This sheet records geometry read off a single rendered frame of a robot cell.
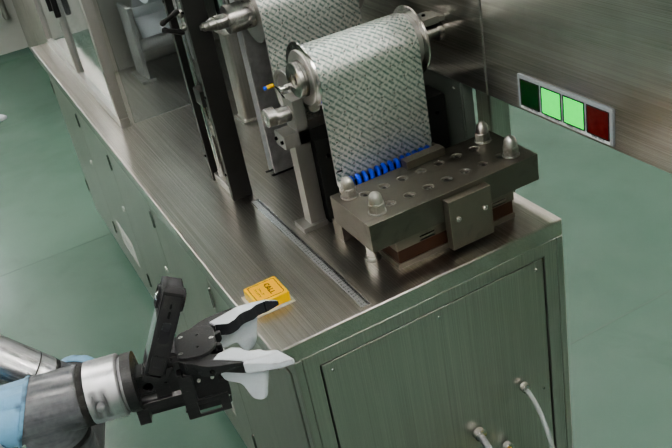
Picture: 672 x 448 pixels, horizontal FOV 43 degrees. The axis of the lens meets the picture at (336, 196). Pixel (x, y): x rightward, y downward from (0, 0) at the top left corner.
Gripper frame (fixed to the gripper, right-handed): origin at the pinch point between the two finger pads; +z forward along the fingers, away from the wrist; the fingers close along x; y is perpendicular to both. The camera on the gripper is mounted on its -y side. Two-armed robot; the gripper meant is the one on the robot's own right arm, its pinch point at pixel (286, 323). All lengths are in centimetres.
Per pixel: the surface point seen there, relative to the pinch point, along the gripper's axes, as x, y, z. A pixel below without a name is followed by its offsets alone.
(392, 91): -75, -5, 34
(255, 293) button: -58, 23, -3
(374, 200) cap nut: -56, 10, 23
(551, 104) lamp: -51, -2, 57
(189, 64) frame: -109, -14, -5
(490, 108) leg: -99, 12, 62
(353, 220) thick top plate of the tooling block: -59, 14, 18
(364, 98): -73, -5, 27
